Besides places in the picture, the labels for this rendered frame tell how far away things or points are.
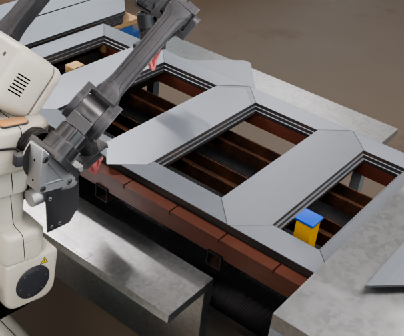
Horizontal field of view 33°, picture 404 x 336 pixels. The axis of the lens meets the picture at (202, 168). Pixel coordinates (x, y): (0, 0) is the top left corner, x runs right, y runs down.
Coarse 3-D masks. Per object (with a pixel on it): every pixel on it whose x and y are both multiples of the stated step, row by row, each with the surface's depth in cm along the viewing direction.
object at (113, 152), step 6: (108, 144) 221; (108, 150) 218; (114, 150) 218; (120, 150) 218; (108, 156) 215; (114, 156) 215; (120, 156) 216; (126, 156) 216; (132, 156) 216; (120, 162) 213; (126, 162) 213; (132, 162) 213; (138, 162) 214; (144, 162) 214
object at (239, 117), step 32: (160, 64) 273; (224, 128) 241; (288, 128) 247; (160, 160) 218; (352, 160) 227; (384, 160) 229; (160, 192) 205; (320, 192) 213; (224, 224) 193; (288, 224) 200
